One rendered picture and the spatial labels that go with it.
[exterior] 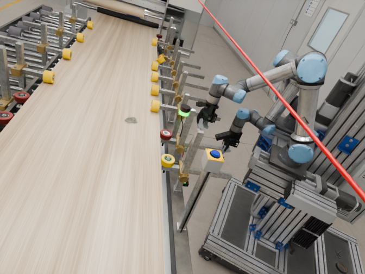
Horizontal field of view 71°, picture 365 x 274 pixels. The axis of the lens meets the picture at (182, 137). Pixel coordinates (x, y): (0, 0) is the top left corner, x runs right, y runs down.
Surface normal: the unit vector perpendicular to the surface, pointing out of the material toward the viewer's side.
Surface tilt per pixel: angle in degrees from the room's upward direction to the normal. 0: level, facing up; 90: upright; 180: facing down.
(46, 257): 0
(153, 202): 0
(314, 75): 83
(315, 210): 90
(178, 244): 0
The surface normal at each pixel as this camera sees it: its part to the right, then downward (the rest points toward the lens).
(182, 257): 0.28, -0.78
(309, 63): -0.46, 0.29
